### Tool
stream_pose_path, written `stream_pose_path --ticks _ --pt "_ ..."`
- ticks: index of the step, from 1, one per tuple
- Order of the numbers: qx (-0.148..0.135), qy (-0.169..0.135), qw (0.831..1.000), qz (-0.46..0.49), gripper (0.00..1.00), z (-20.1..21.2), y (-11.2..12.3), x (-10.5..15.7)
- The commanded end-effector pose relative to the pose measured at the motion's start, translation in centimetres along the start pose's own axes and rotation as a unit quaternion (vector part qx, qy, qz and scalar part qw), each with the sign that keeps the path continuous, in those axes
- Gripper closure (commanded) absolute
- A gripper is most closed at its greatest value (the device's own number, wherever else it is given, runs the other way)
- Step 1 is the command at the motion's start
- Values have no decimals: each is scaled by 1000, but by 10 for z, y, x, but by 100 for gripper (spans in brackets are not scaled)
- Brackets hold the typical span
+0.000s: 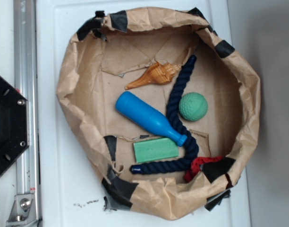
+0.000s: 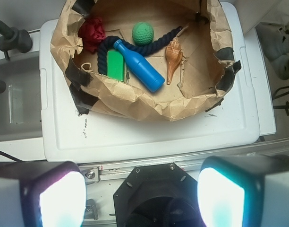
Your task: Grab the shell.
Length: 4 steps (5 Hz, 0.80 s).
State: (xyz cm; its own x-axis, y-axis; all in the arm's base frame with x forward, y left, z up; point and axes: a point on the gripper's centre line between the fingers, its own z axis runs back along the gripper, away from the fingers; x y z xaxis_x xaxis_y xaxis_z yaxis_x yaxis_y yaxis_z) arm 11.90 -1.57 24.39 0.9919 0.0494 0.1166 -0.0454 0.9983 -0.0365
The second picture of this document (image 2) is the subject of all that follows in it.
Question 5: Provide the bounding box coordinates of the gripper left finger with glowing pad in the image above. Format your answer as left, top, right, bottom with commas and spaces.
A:
0, 161, 86, 227

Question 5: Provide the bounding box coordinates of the grey plastic tub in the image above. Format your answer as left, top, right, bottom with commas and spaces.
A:
0, 52, 42, 142

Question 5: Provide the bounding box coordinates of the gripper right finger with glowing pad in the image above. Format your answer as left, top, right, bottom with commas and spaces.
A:
197, 155, 289, 227

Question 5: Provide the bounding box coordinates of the red crumpled cloth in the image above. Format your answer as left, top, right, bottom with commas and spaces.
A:
78, 17, 106, 53

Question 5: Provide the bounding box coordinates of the blue plastic bottle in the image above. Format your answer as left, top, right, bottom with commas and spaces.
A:
113, 39, 165, 93

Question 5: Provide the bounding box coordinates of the green foam block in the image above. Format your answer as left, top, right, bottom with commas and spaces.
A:
107, 50, 125, 81

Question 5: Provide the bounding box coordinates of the white plastic container lid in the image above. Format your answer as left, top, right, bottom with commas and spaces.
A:
39, 1, 277, 163

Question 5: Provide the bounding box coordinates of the navy blue rope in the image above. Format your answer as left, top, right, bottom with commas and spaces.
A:
97, 26, 183, 76

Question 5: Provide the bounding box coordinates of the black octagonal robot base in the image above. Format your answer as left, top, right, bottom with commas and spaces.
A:
113, 163, 205, 227

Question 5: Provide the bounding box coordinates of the metal corner bracket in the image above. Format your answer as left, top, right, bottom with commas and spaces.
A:
84, 199, 99, 220

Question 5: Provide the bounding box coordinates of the green dimpled ball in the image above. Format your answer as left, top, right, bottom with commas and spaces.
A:
132, 22, 154, 46

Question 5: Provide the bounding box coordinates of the brown paper bag bin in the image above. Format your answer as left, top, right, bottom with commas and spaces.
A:
51, 0, 241, 122

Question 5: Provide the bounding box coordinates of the orange spiral shell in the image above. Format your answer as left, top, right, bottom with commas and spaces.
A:
165, 37, 183, 85

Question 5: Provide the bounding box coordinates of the grey pipe fixture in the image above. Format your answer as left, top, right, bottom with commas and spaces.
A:
0, 20, 33, 61

